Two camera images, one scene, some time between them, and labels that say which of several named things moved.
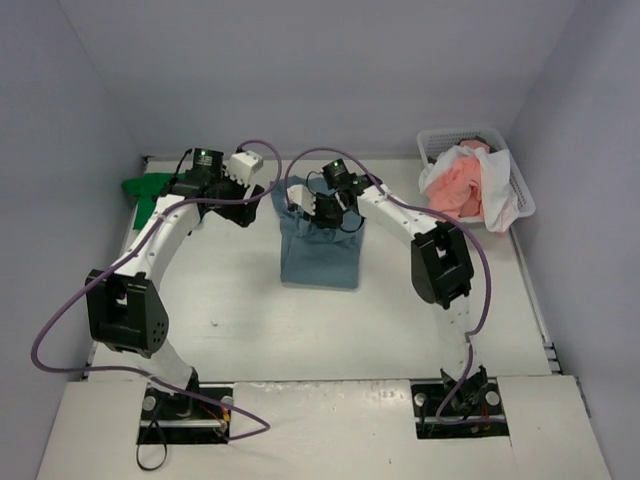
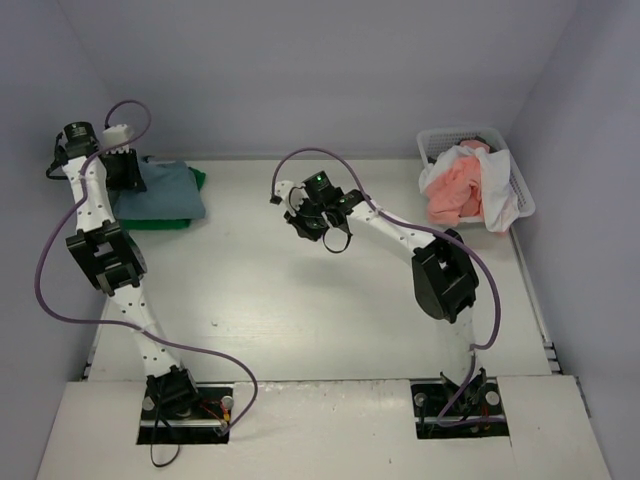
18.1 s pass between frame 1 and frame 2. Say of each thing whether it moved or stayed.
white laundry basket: stayed
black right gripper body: moved
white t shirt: stayed
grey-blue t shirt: moved
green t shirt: moved
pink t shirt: stayed
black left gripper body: moved
